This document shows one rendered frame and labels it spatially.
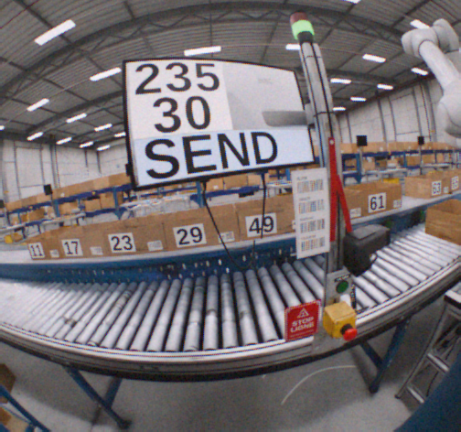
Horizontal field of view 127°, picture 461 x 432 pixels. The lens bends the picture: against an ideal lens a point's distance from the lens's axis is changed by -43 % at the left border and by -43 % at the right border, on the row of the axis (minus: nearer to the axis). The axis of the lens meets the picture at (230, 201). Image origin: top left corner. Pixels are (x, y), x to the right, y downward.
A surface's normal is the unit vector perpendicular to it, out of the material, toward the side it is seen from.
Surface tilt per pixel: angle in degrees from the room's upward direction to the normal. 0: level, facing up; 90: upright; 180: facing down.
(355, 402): 0
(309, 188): 90
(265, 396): 0
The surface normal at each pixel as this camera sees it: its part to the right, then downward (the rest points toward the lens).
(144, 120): 0.38, 0.02
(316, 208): 0.06, 0.15
